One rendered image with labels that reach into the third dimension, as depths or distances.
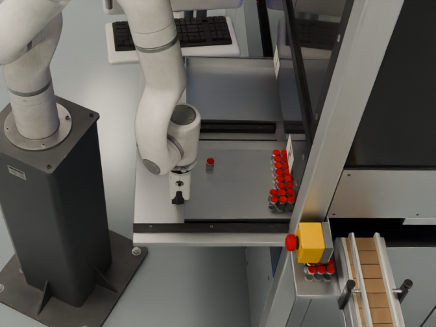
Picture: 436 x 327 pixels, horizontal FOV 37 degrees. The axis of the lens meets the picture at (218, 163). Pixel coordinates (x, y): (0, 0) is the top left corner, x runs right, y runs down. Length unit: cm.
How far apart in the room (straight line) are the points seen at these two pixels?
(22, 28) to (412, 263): 116
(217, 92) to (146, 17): 77
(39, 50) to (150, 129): 48
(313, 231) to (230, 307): 108
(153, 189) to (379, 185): 60
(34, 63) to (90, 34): 182
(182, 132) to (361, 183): 41
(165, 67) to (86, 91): 193
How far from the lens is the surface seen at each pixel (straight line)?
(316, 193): 149
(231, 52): 224
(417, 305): 211
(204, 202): 173
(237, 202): 173
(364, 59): 120
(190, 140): 144
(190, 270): 262
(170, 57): 132
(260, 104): 197
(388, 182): 150
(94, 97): 320
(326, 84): 135
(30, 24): 154
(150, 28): 128
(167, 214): 170
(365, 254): 166
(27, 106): 180
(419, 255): 182
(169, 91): 136
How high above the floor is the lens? 230
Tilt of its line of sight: 51 degrees down
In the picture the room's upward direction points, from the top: 7 degrees clockwise
